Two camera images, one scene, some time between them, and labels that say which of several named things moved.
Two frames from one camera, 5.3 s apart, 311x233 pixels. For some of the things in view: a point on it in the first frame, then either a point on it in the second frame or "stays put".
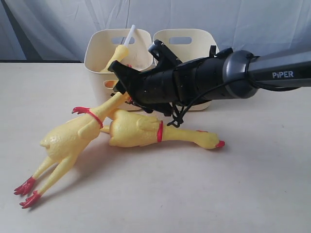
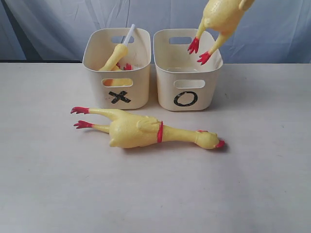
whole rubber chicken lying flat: x=127 y=129 stays put
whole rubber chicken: x=64 y=142 to x=223 y=16
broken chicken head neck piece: x=120 y=53 stays put
